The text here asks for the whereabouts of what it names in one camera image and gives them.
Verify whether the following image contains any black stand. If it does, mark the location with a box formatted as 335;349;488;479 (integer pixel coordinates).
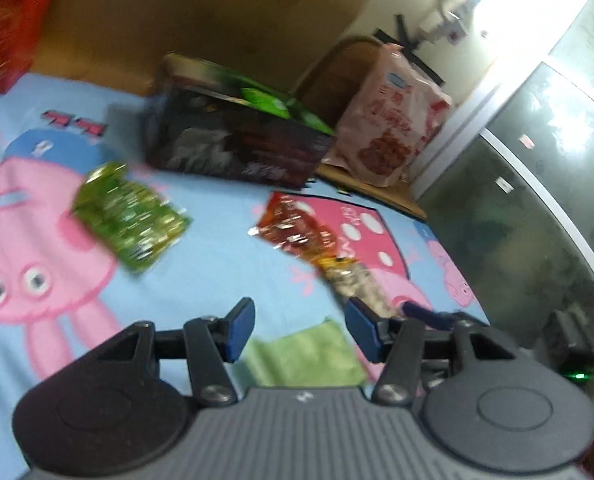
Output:
373;10;448;86

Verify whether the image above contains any white wall fixture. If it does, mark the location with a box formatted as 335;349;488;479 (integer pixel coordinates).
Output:
416;0;474;47

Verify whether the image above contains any frosted glass door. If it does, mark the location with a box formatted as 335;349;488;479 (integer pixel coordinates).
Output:
416;0;594;413

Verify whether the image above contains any shiny green snack packet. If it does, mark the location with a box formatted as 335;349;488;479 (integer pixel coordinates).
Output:
71;160;194;277

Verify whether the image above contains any wicker chair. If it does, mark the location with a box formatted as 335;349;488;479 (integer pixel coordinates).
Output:
291;35;429;222

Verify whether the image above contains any red snack packet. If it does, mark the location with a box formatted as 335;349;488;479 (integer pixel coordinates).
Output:
248;191;349;264

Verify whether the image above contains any pig print blanket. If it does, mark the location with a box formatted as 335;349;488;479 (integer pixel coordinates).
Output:
0;72;494;480

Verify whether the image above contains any red gift bag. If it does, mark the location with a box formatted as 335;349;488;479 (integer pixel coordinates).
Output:
0;0;67;97

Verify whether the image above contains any black box with sheep print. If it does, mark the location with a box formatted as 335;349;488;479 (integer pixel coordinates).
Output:
144;52;336;192

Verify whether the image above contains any wooden headboard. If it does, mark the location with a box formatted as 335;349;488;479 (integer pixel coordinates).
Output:
30;0;395;107

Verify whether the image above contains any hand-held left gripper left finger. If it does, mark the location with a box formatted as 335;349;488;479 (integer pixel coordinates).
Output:
94;297;256;407

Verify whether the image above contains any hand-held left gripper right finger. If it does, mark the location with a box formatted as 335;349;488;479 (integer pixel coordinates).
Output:
344;297;518;407

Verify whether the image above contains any clear packet brown grain bar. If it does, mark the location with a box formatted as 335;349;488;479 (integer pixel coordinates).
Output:
316;254;394;320

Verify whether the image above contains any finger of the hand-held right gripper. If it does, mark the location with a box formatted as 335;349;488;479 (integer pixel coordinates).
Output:
401;301;458;332

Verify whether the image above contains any large pink snack bag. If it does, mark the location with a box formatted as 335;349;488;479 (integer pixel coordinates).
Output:
333;44;454;187

